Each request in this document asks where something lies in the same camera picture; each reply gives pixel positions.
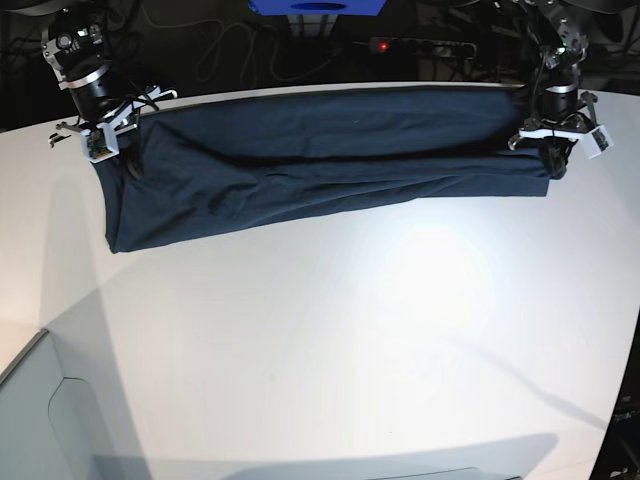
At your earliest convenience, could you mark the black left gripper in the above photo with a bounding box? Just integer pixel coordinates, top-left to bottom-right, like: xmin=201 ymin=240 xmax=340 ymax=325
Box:
xmin=507 ymin=84 xmax=600 ymax=150

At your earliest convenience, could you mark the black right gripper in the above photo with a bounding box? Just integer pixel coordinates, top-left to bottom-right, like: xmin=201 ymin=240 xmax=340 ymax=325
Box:
xmin=48 ymin=75 xmax=178 ymax=148

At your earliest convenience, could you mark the dark blue T-shirt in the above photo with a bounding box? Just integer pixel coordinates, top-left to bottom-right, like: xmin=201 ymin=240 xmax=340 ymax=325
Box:
xmin=96 ymin=88 xmax=569 ymax=253

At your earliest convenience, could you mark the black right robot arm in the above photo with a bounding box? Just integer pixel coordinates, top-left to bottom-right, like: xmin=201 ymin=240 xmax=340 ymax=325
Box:
xmin=41 ymin=2 xmax=178 ymax=163

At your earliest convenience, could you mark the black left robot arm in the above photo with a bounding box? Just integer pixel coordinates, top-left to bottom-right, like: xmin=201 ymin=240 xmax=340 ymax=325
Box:
xmin=508 ymin=1 xmax=635 ymax=158

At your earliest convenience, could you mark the black power strip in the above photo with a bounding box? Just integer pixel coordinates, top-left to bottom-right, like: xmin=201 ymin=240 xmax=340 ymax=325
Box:
xmin=368 ymin=37 xmax=477 ymax=60

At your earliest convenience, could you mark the blue box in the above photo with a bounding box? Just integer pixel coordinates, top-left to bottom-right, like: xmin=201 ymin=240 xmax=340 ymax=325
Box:
xmin=248 ymin=0 xmax=386 ymax=16

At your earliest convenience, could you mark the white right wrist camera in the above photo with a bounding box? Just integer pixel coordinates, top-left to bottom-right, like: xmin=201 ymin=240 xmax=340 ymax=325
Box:
xmin=80 ymin=123 xmax=120 ymax=164

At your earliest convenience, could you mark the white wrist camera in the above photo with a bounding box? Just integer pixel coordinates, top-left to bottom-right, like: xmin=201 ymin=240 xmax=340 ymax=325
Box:
xmin=80 ymin=123 xmax=120 ymax=164
xmin=581 ymin=125 xmax=614 ymax=159

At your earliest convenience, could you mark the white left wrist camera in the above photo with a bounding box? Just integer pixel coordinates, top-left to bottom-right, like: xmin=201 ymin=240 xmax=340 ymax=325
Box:
xmin=581 ymin=125 xmax=614 ymax=159

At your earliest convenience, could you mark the grey coiled cable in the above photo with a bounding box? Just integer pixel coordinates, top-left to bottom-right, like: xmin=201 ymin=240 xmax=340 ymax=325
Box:
xmin=193 ymin=14 xmax=346 ymax=84

